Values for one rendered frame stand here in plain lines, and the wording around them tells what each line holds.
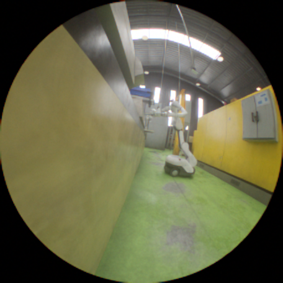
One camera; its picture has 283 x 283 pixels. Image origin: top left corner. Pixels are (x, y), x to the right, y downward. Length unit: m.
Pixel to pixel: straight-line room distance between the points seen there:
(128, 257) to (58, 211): 0.54
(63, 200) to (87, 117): 0.12
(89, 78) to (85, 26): 0.08
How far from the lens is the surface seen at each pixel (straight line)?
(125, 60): 0.30
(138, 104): 0.96
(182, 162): 1.83
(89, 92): 0.15
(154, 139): 7.39
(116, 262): 0.63
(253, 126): 1.94
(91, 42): 0.16
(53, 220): 0.15
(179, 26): 9.95
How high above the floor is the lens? 0.61
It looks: 2 degrees down
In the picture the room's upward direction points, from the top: 10 degrees clockwise
